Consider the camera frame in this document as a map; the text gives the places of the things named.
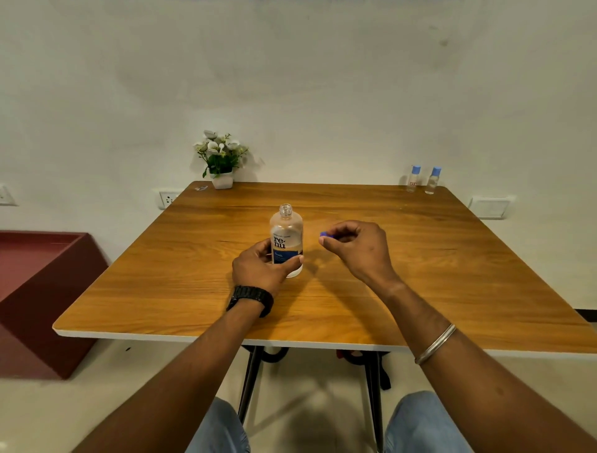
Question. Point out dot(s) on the person's left hand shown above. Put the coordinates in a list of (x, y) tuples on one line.
[(256, 270)]

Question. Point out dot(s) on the person's right hand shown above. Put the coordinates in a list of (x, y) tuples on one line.
[(366, 252)]

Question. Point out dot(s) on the clear large bottle blue label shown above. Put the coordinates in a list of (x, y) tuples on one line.
[(286, 228)]

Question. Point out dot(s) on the clear small bottle red label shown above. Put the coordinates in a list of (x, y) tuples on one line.
[(412, 183)]

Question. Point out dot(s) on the clear plain small bottle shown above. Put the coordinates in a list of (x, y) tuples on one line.
[(431, 185)]

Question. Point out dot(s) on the person's right forearm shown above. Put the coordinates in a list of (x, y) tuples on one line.
[(489, 401)]

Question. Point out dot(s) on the person's left forearm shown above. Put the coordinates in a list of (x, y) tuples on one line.
[(186, 382)]

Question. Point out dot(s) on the person's left leg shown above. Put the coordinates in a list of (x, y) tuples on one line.
[(219, 429)]

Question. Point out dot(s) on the person's leg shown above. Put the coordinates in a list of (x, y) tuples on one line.
[(219, 429), (420, 424)]

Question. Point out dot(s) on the person's right leg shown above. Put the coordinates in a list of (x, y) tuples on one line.
[(420, 424)]

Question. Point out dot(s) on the black wristwatch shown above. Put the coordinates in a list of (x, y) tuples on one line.
[(252, 295)]

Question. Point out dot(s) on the red plastic clip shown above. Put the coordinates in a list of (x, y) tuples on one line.
[(344, 355)]

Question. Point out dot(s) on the white power socket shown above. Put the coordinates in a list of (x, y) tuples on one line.
[(168, 199)]

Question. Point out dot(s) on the white flowers in white pot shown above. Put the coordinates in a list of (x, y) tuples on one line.
[(221, 161)]

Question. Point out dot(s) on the silver bangle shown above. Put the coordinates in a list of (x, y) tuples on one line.
[(436, 344)]

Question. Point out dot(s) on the maroon cabinet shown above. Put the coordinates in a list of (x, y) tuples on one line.
[(42, 298)]

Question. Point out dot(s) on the white wall switch plate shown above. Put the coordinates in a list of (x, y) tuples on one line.
[(489, 207)]

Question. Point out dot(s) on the black metal table frame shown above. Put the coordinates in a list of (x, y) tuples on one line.
[(374, 396)]

